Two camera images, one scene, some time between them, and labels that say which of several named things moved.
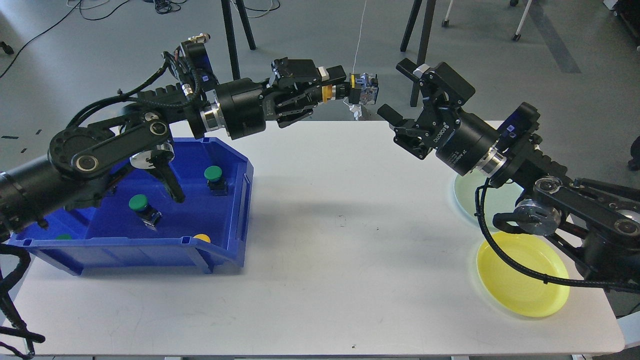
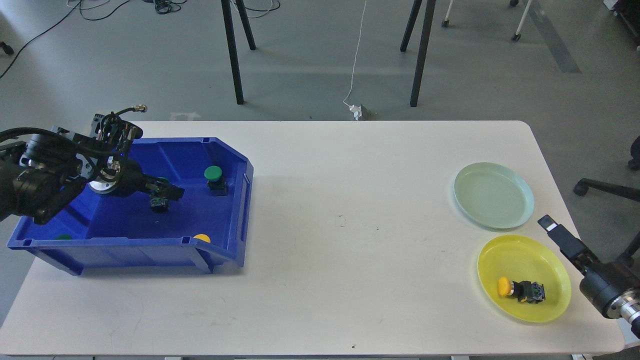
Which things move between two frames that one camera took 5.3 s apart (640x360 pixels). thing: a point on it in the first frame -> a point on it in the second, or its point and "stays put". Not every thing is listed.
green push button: x=216 y=184 stays put
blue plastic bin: x=137 y=228 stays put
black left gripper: x=241 y=107 -> x=121 y=175
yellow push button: x=363 y=88 -> x=525 y=291
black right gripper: x=464 y=142 -> x=602 y=281
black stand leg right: x=423 y=53 stays put
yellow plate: x=518 y=290 stays put
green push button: x=139 y=203 -> x=160 y=204
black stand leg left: x=228 y=19 stays put
